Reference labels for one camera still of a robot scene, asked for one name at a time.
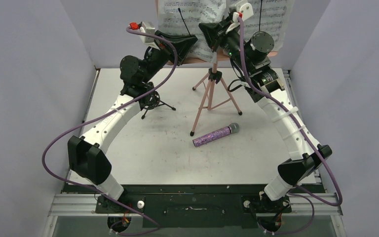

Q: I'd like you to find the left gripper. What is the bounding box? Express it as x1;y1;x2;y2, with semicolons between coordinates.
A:
141;31;197;84

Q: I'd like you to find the sheet music page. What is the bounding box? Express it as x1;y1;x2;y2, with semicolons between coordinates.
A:
157;0;227;62
244;0;295;52

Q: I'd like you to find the pink music stand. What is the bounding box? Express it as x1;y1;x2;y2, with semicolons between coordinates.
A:
156;0;295;137

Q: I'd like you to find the black microphone tripod mount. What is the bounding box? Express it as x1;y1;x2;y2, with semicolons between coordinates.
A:
139;91;176;119

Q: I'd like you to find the purple glitter microphone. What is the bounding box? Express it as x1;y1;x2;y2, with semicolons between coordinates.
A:
192;122;240;147

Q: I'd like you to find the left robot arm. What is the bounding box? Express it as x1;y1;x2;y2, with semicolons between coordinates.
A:
68;31;197;213

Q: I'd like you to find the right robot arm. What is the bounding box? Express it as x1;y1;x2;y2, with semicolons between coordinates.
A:
199;20;332;212

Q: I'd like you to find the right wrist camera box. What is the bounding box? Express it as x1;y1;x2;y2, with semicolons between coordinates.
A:
226;0;254;34

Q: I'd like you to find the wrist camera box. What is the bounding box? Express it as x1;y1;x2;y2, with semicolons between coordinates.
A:
226;0;254;34
129;22;159;49

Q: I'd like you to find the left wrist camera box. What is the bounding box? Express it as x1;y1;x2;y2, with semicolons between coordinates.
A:
129;22;159;49

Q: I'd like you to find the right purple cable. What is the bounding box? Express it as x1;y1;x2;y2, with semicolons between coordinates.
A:
236;16;343;236

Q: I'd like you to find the purple cable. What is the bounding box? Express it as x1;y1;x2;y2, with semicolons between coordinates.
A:
41;26;179;237
236;16;343;236

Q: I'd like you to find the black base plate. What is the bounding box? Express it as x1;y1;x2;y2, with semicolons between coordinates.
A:
50;184;322;233

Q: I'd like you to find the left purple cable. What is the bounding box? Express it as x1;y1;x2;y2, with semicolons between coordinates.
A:
41;26;179;237

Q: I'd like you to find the aluminium rail frame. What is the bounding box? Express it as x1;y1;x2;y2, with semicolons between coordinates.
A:
41;69;348;237

